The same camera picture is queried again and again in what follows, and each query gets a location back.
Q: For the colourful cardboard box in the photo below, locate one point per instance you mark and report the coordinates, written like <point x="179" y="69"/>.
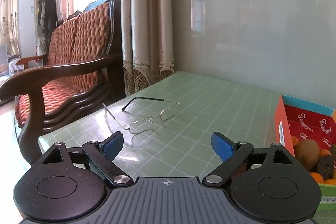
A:
<point x="282" y="121"/>

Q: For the green grid tablecloth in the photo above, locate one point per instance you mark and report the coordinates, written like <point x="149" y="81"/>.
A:
<point x="210" y="98"/>

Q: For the large brown kiwi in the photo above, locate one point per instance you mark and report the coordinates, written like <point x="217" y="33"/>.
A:
<point x="307" y="154"/>

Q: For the wooden sofa orange cushions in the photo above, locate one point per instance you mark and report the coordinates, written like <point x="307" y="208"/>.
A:
<point x="84" y="35"/>

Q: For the metal frame eyeglasses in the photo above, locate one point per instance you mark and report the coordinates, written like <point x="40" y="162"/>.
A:
<point x="170" y="110"/>

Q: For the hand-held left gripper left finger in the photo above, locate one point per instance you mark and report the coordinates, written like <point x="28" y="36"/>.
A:
<point x="113" y="145"/>

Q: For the dark hanging jacket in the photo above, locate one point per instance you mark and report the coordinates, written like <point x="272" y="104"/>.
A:
<point x="48" y="8"/>

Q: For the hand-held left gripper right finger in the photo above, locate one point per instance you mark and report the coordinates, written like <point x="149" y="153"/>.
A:
<point x="222" y="146"/>

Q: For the large dark brown fruit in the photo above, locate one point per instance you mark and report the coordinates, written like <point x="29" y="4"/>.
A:
<point x="325" y="165"/>

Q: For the white refrigerator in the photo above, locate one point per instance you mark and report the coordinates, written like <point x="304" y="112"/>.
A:
<point x="27" y="29"/>

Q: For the beige lace curtain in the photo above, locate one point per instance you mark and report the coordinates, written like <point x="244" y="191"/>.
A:
<point x="147" y="16"/>

